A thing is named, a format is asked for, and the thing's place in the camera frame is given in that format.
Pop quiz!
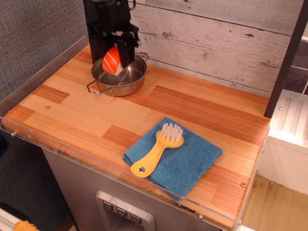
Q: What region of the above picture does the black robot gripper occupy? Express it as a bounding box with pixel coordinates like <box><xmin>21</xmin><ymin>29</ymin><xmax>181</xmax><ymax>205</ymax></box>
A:
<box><xmin>85</xmin><ymin>0</ymin><xmax>139</xmax><ymax>68</ymax></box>

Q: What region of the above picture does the orange salmon sushi toy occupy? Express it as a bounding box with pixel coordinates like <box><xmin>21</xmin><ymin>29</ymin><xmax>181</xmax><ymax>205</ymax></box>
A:
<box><xmin>102</xmin><ymin>46</ymin><xmax>123</xmax><ymax>76</ymax></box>

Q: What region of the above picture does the stainless steel pot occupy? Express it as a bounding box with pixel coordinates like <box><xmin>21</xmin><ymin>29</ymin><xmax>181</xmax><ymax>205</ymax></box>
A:
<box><xmin>87</xmin><ymin>51</ymin><xmax>150</xmax><ymax>97</ymax></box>

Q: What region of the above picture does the yellow scrub brush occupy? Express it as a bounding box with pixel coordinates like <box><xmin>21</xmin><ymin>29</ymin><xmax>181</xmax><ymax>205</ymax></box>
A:
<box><xmin>130</xmin><ymin>123</ymin><xmax>184</xmax><ymax>178</ymax></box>

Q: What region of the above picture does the clear acrylic edge guard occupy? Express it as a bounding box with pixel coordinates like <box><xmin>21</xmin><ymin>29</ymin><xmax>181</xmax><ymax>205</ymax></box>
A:
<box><xmin>2</xmin><ymin>113</ymin><xmax>268</xmax><ymax>231</ymax></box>

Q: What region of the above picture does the blue folded cloth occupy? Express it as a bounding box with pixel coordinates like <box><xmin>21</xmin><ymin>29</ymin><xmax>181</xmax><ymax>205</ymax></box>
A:
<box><xmin>123</xmin><ymin>117</ymin><xmax>223</xmax><ymax>201</ymax></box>

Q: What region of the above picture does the silver dispenser panel with buttons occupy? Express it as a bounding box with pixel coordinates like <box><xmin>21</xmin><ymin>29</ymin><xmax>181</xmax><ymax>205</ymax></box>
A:
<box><xmin>96</xmin><ymin>190</ymin><xmax>155</xmax><ymax>231</ymax></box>

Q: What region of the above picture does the yellow object at bottom corner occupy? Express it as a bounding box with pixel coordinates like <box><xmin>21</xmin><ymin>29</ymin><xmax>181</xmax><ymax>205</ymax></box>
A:
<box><xmin>13</xmin><ymin>220</ymin><xmax>38</xmax><ymax>231</ymax></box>

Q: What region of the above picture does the dark vertical post right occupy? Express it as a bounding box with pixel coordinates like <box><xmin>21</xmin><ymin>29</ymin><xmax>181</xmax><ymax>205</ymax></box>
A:
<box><xmin>264</xmin><ymin>0</ymin><xmax>308</xmax><ymax>118</ymax></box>

